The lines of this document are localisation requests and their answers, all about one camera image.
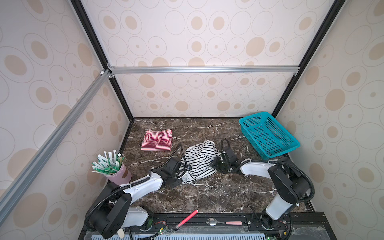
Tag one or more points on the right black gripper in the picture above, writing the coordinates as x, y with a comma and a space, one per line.
215, 163

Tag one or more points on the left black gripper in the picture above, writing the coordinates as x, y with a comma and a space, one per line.
177, 183

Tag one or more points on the black white striped tank top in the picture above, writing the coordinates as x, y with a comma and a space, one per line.
200, 157

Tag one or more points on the red white striped tank top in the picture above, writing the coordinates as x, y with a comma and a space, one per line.
157, 141

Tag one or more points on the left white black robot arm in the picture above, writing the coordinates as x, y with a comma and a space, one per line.
112, 211

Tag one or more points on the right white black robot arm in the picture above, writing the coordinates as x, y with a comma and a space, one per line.
293, 186

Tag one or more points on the pink cup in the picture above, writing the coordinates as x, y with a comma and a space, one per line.
123, 176

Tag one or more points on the pink marker pen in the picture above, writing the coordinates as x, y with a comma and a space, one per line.
186, 219

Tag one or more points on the teal plastic basket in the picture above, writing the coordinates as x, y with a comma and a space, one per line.
268, 137

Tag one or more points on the green white straws bundle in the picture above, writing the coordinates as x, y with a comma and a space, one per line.
108, 164

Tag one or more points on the pink handled metal spoon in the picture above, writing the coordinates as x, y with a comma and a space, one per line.
213, 222

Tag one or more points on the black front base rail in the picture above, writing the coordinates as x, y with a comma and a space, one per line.
293, 226

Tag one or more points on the horizontal aluminium back rail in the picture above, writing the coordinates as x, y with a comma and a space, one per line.
205, 69

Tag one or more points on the diagonal aluminium left rail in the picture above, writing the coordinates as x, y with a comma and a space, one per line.
24, 180

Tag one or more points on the left black corner post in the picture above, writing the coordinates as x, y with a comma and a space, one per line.
97, 47

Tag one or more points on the black corner post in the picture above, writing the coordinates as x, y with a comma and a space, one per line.
97, 47
325, 26

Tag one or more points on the right black corner post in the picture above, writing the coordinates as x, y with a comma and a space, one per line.
325, 26

